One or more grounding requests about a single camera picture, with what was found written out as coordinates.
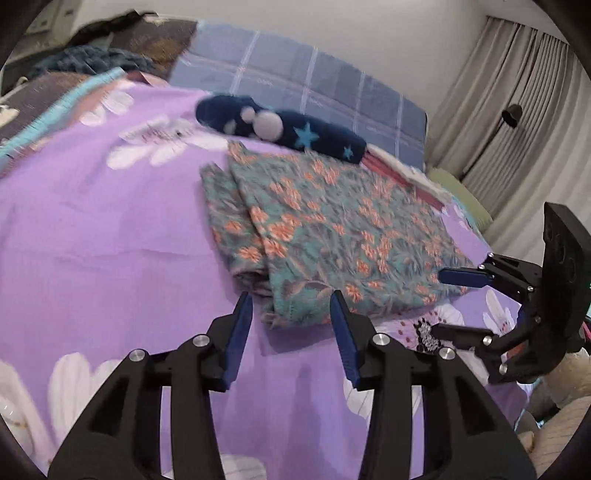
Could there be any folded pink cloth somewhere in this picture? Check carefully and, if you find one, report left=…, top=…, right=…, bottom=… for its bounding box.
left=362, top=153, right=445, bottom=211

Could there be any dark deer-print quilt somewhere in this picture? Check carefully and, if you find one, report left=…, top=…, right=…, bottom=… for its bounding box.
left=1, top=10, right=197, bottom=143

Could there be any green pillow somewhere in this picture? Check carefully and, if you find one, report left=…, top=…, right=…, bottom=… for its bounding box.
left=428, top=168, right=493, bottom=233

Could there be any black wall lamp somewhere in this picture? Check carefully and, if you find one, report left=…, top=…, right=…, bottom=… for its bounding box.
left=502, top=104, right=523, bottom=129

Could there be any right forearm cream sweater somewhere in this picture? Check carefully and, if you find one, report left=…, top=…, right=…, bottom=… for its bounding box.
left=517, top=348, right=590, bottom=479

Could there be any black garment on headboard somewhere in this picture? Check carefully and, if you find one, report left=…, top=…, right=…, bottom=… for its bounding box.
left=66, top=10, right=154, bottom=47

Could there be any blue plaid pillow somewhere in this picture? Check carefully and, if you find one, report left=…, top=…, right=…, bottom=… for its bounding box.
left=169, top=22, right=428, bottom=170

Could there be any dark teal crumpled blanket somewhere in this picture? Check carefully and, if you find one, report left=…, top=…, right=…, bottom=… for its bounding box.
left=28, top=45, right=156, bottom=79

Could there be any navy star fleece garment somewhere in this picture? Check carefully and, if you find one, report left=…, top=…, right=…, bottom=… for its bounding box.
left=195, top=95, right=367, bottom=164

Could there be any folded cream cloth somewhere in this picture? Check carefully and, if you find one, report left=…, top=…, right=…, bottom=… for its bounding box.
left=367, top=144, right=452, bottom=203

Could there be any beige curtain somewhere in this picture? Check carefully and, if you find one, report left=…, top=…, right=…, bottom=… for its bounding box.
left=425, top=18, right=590, bottom=263

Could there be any teal floral garment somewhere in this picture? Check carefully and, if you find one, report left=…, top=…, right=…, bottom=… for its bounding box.
left=200, top=142, right=469, bottom=328

